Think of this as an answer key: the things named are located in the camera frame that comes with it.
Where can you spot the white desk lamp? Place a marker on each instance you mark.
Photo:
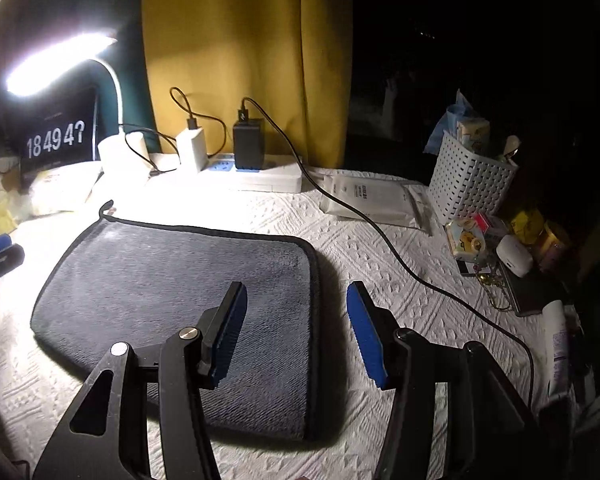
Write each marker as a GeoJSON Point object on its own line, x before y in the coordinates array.
{"type": "Point", "coordinates": [69, 65]}

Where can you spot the white charger adapter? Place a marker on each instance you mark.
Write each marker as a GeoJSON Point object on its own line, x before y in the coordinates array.
{"type": "Point", "coordinates": [192, 150]}

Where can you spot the yellow tin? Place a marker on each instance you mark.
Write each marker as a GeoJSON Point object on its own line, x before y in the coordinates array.
{"type": "Point", "coordinates": [546, 242]}

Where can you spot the white textured tablecloth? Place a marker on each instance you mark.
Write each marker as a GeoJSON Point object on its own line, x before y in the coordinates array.
{"type": "Point", "coordinates": [409, 272]}

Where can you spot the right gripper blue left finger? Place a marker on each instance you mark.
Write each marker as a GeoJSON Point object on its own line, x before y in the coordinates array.
{"type": "Point", "coordinates": [103, 434]}

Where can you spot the white flat package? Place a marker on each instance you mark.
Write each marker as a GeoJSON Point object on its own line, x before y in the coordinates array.
{"type": "Point", "coordinates": [384, 201]}

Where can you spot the white power strip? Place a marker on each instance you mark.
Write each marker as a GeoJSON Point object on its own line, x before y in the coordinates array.
{"type": "Point", "coordinates": [279, 175]}

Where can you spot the colourful small box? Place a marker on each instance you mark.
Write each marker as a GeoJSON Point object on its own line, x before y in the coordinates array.
{"type": "Point", "coordinates": [467, 245]}

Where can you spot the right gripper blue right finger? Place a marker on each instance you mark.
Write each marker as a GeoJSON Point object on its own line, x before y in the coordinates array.
{"type": "Point", "coordinates": [491, 432]}

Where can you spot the face towel pack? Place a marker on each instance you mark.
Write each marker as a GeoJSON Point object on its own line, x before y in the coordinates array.
{"type": "Point", "coordinates": [62, 189]}

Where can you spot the white earbuds case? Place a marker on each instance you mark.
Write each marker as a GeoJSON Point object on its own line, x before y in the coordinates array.
{"type": "Point", "coordinates": [514, 255]}

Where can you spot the dark green curtain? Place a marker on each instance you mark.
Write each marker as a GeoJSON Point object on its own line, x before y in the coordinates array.
{"type": "Point", "coordinates": [122, 19]}

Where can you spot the yellow curtain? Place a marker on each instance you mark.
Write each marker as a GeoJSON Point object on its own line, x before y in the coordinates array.
{"type": "Point", "coordinates": [292, 56]}

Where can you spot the white tube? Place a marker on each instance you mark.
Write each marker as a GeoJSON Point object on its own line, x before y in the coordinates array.
{"type": "Point", "coordinates": [557, 352]}

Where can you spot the tablet clock display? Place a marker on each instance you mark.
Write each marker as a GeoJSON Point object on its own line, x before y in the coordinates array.
{"type": "Point", "coordinates": [58, 133]}

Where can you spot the grey towel black trim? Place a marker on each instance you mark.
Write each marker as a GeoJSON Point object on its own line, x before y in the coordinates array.
{"type": "Point", "coordinates": [125, 280]}

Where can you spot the white perforated basket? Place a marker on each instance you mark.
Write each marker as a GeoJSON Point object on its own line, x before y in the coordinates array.
{"type": "Point", "coordinates": [465, 183]}

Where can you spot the black charger adapter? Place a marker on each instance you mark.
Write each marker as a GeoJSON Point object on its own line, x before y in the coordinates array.
{"type": "Point", "coordinates": [249, 144]}

